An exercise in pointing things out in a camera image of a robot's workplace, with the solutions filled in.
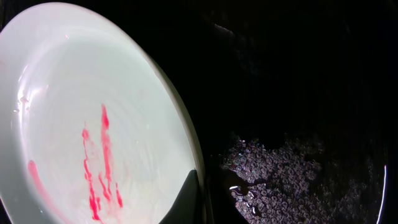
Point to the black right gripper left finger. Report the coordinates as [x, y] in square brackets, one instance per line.
[188, 206]

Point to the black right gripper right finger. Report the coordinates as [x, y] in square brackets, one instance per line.
[222, 202]

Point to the light green plate with ketchup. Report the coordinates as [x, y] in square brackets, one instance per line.
[92, 129]

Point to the black round serving tray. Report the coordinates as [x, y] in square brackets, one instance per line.
[277, 69]

